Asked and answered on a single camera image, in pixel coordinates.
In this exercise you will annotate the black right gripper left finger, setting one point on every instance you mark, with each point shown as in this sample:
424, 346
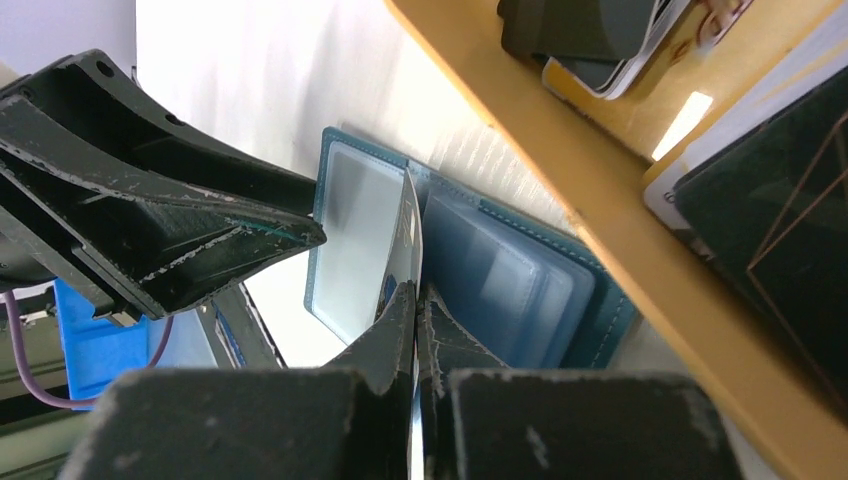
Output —
349, 419

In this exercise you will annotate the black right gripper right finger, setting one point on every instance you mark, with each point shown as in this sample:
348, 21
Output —
484, 420

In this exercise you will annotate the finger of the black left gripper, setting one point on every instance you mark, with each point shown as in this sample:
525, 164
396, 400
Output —
88, 95
132, 242

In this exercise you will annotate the blue card holder wallet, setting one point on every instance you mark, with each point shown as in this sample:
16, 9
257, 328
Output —
534, 296

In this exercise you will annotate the dark grey credit card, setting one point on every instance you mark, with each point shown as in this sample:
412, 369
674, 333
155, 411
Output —
404, 252

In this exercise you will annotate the white credit card stack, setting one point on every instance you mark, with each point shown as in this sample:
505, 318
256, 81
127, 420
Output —
819, 56

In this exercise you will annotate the yellow oval card tray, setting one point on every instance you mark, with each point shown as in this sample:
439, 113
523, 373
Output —
788, 421

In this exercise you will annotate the gold credit card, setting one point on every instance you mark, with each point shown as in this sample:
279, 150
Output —
679, 28

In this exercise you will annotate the blue plastic bin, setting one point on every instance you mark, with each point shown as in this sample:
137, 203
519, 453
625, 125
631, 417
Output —
97, 351

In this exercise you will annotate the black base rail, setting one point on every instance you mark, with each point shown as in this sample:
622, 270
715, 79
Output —
236, 332

